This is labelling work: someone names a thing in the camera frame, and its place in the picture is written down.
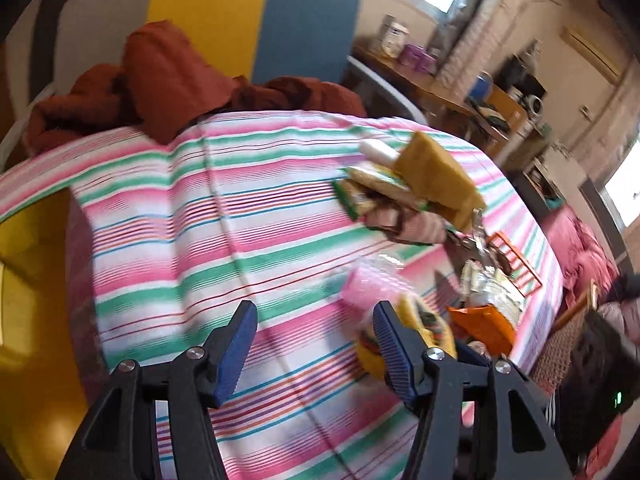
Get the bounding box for wall air conditioner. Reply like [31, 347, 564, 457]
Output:
[560, 25, 626, 81]

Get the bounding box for striped tablecloth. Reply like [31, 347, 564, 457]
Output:
[0, 110, 566, 480]

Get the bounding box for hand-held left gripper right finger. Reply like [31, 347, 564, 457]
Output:
[372, 301, 576, 480]

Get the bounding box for yellow label cracker packet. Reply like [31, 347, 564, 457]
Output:
[332, 180, 381, 221]

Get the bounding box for pink striped sock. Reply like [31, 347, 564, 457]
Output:
[365, 202, 448, 247]

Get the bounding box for white quilted curtain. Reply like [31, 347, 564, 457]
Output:
[435, 0, 501, 81]

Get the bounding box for orange snack packet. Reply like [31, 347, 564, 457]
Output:
[446, 305, 517, 356]

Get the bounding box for red padded jacket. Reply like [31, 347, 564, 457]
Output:
[27, 20, 368, 156]

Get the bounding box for metal tongs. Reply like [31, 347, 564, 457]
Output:
[447, 207, 501, 266]

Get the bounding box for white sponge block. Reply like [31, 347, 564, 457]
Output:
[360, 139, 403, 167]

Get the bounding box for gold and maroon gift box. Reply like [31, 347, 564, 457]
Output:
[395, 131, 487, 233]

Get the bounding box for grey curved rail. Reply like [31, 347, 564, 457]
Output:
[345, 55, 428, 123]

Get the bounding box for woven rattan seat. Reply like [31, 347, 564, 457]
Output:
[530, 280, 601, 396]

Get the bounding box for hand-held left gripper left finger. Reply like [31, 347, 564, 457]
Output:
[55, 300, 259, 480]

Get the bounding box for pink plastic bag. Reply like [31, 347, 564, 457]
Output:
[340, 255, 416, 326]

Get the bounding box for wooden side desk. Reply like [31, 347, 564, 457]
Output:
[350, 42, 546, 161]

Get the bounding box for colourful yellow soft toy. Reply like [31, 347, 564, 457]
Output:
[355, 294, 458, 378]

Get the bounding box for clear white packet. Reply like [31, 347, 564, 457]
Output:
[460, 260, 526, 326]

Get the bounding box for pink quilt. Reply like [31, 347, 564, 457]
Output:
[550, 205, 621, 306]

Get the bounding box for blue container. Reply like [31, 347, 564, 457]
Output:
[469, 74, 493, 103]

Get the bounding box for colourful panel board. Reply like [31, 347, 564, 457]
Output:
[30, 0, 362, 106]

